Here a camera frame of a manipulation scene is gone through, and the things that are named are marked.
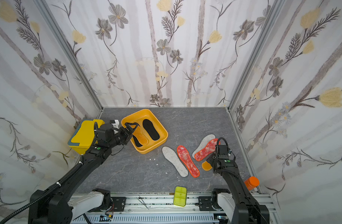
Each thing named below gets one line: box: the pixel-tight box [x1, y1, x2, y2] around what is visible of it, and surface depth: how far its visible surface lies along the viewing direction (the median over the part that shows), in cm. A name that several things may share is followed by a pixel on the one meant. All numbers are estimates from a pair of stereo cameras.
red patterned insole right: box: [194, 138, 221, 162], surface depth 95 cm
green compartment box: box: [173, 185, 187, 208], surface depth 78 cm
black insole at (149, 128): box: [142, 119, 161, 141], surface depth 106 cm
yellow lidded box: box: [67, 119, 106, 155], surface depth 86 cm
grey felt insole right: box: [191, 133, 216, 159], surface depth 101 cm
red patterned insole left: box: [176, 145, 200, 178], surface depth 92 cm
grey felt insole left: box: [161, 146, 189, 178], surface depth 92 cm
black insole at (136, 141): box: [132, 134, 143, 147], surface depth 99 cm
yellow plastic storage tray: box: [121, 108, 169, 154], surface depth 106 cm
